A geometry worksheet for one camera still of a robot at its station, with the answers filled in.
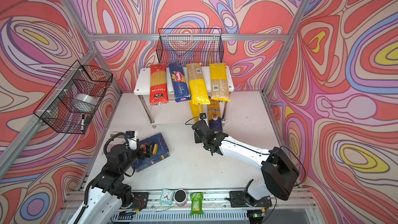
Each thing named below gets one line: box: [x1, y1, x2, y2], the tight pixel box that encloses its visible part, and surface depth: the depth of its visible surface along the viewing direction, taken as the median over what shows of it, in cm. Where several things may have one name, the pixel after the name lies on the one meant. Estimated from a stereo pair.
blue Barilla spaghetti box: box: [168, 62, 191, 103], surface depth 73 cm
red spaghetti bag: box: [149, 64, 169, 106], surface depth 74 cm
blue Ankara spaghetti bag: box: [207, 98, 223, 132], surface depth 97 cm
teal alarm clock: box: [159, 188, 175, 206], surface depth 75 cm
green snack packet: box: [189, 191, 205, 217], surface depth 73 cm
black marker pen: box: [81, 114, 85, 132], surface depth 74 cm
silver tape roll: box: [73, 93, 98, 107], surface depth 73 cm
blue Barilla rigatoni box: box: [134, 132, 170, 173], surface depth 86 cm
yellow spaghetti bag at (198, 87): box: [186, 62, 211, 106], surface depth 75 cm
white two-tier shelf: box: [133, 65, 235, 129], surface depth 77 cm
